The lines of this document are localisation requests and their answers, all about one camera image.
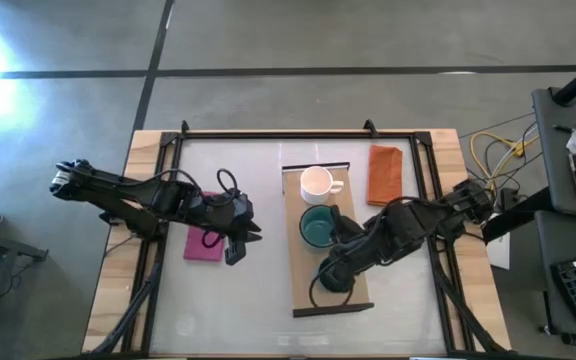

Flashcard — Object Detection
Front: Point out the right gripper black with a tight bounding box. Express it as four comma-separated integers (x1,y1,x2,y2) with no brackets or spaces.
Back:
327,204,384,266

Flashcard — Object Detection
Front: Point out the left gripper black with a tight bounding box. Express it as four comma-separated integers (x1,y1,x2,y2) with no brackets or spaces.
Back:
195,192,263,244

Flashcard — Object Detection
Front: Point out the teal speckled ceramic mug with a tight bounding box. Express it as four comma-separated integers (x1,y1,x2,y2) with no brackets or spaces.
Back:
298,204,339,250

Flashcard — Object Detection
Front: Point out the white ceramic mug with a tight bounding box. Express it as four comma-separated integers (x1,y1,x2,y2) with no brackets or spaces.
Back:
299,165,345,206

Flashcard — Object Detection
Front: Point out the pink folded cloth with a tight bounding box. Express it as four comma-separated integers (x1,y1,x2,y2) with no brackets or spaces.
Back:
183,191,227,262

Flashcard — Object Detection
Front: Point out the wooden tray board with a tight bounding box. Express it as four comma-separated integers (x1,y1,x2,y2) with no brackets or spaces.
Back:
281,161,375,319

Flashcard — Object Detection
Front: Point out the orange folded cloth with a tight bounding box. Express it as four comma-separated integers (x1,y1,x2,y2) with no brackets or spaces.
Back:
366,144,404,207

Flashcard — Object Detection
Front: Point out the white paper sheet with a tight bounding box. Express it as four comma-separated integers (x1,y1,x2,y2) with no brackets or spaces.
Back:
485,212,512,271

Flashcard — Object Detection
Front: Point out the black power adapter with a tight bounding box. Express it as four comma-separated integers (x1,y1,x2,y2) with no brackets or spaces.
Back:
497,187,519,212

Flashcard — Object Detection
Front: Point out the black stand beam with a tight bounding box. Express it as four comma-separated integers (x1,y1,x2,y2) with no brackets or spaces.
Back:
481,187,552,245

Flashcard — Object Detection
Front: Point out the grey low side table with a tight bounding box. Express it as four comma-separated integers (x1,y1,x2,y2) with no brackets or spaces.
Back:
535,209,576,337

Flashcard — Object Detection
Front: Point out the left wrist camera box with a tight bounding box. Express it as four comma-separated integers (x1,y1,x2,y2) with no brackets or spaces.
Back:
224,238,247,266

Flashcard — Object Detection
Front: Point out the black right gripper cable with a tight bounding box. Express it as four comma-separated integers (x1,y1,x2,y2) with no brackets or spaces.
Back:
309,258,355,308

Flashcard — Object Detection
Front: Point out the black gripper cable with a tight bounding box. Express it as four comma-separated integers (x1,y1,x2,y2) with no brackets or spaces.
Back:
309,258,355,308
201,168,240,250

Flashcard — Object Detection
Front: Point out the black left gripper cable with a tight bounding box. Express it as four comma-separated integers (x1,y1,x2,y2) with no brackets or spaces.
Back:
201,168,240,250

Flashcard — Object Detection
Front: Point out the black aluminium table frame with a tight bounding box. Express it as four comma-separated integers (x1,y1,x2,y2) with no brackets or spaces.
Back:
85,118,512,357

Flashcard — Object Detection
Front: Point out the yellow cable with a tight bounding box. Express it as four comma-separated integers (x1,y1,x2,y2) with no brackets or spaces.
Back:
469,130,540,182

